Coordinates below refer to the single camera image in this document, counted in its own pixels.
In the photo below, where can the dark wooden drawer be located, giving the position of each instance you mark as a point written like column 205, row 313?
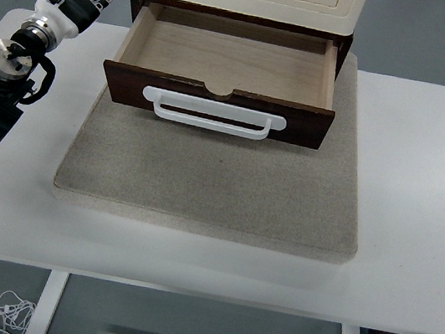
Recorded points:
column 267, row 69

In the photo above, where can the dark wooden drawer housing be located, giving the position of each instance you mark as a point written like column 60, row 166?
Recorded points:
column 341, row 42

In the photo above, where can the beige foam mat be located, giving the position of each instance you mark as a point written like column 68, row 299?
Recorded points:
column 266, row 194

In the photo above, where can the white table leg left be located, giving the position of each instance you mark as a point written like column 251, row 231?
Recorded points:
column 48, row 302

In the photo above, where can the white drawer handle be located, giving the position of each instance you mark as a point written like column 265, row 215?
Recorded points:
column 212, row 115

